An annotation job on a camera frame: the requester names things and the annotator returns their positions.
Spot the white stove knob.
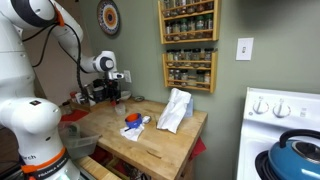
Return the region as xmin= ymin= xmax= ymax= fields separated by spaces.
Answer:
xmin=253 ymin=96 xmax=270 ymax=115
xmin=273 ymin=98 xmax=292 ymax=118

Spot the orange plastic cup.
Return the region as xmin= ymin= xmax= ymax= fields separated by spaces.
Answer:
xmin=126 ymin=112 xmax=142 ymax=123

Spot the wooden spice rack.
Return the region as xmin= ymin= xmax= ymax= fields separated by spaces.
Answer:
xmin=157 ymin=0 xmax=222 ymax=45
xmin=162 ymin=50 xmax=219 ymax=94

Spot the white wall outlet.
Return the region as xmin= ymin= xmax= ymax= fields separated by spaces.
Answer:
xmin=123 ymin=69 xmax=133 ymax=84

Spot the black stove burner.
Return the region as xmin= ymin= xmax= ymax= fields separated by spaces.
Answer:
xmin=254 ymin=149 xmax=278 ymax=180

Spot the light wooden board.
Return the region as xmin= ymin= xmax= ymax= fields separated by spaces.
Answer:
xmin=74 ymin=155 xmax=121 ymax=180

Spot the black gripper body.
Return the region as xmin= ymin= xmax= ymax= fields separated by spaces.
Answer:
xmin=104 ymin=78 xmax=122 ymax=98

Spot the grey blue box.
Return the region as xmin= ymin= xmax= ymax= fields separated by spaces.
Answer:
xmin=184 ymin=98 xmax=194 ymax=118

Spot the decorative wall plate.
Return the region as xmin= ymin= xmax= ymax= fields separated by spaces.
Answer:
xmin=96 ymin=0 xmax=121 ymax=36

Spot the glass spice jar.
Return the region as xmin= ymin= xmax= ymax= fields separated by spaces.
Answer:
xmin=186 ymin=0 xmax=196 ymax=14
xmin=204 ymin=0 xmax=215 ymax=11
xmin=163 ymin=1 xmax=172 ymax=18
xmin=204 ymin=71 xmax=212 ymax=88
xmin=170 ymin=0 xmax=179 ymax=17
xmin=196 ymin=69 xmax=205 ymax=88
xmin=168 ymin=68 xmax=176 ymax=85
xmin=177 ymin=0 xmax=187 ymax=15
xmin=165 ymin=21 xmax=174 ymax=42
xmin=180 ymin=18 xmax=189 ymax=40
xmin=166 ymin=49 xmax=175 ymax=67
xmin=183 ymin=49 xmax=193 ymax=67
xmin=174 ymin=49 xmax=184 ymax=67
xmin=204 ymin=13 xmax=214 ymax=38
xmin=192 ymin=48 xmax=202 ymax=68
xmin=174 ymin=69 xmax=182 ymax=86
xmin=195 ymin=0 xmax=205 ymax=13
xmin=187 ymin=17 xmax=197 ymax=40
xmin=172 ymin=20 xmax=181 ymax=41
xmin=195 ymin=15 xmax=205 ymax=39
xmin=203 ymin=47 xmax=214 ymax=68
xmin=180 ymin=69 xmax=189 ymax=86

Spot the blue bowl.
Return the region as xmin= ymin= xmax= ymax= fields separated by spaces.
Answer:
xmin=124 ymin=113 xmax=144 ymax=129

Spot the red capped bottle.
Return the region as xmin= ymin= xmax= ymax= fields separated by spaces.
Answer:
xmin=69 ymin=91 xmax=78 ymax=104

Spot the red cloth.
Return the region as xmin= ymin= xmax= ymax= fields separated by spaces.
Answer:
xmin=189 ymin=136 xmax=208 ymax=161
xmin=62 ymin=109 xmax=90 ymax=122

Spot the clear plastic bin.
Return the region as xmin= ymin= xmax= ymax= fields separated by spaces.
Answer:
xmin=59 ymin=120 xmax=101 ymax=160

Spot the teal kettle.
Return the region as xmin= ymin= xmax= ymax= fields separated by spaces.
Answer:
xmin=268 ymin=129 xmax=320 ymax=180

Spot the white cloth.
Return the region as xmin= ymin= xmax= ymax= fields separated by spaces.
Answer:
xmin=119 ymin=114 xmax=153 ymax=142

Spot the white labelled bottle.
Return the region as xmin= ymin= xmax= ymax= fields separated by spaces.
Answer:
xmin=76 ymin=92 xmax=88 ymax=105

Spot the white light switch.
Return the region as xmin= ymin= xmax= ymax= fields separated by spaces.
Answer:
xmin=235 ymin=37 xmax=255 ymax=62

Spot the wooden tray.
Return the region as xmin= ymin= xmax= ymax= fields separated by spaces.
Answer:
xmin=69 ymin=98 xmax=114 ymax=113

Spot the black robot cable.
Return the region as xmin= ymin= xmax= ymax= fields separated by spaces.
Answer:
xmin=21 ymin=23 xmax=91 ymax=103

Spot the crumpled white paper towel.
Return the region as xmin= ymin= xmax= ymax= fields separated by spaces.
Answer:
xmin=156 ymin=87 xmax=193 ymax=134

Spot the white stove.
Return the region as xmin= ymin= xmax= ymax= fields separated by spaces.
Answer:
xmin=236 ymin=87 xmax=320 ymax=180

